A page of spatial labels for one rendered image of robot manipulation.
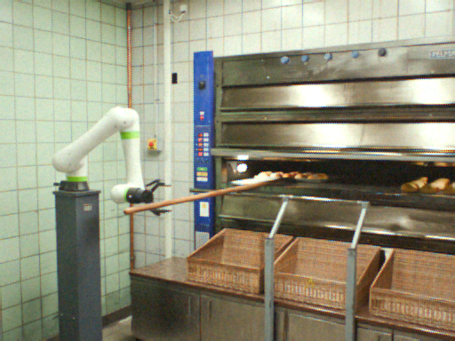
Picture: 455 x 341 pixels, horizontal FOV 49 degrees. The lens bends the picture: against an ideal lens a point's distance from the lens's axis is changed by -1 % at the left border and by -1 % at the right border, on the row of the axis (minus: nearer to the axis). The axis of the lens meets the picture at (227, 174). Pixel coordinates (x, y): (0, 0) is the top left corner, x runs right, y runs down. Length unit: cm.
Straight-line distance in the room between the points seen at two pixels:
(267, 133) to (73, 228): 143
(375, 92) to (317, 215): 87
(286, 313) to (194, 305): 65
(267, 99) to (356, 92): 63
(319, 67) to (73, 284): 205
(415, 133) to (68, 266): 221
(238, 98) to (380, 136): 105
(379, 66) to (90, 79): 208
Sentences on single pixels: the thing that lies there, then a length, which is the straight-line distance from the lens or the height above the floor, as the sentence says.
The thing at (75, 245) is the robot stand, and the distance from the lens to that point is 306.
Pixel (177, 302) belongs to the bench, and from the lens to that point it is 339.
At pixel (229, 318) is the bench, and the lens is 319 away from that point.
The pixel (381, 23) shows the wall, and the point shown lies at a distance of 325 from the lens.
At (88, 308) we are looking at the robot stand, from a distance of 322.
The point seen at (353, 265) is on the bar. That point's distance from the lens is 268.
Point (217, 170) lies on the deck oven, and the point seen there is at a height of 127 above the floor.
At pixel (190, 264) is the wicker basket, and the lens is 333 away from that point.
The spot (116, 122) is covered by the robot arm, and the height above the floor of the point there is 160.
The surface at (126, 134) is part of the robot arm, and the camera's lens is 294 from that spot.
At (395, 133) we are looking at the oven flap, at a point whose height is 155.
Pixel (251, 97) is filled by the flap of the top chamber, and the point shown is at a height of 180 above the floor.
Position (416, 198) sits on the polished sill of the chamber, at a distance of 316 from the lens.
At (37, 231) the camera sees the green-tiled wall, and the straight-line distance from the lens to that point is 365.
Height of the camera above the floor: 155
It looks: 5 degrees down
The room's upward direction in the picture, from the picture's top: straight up
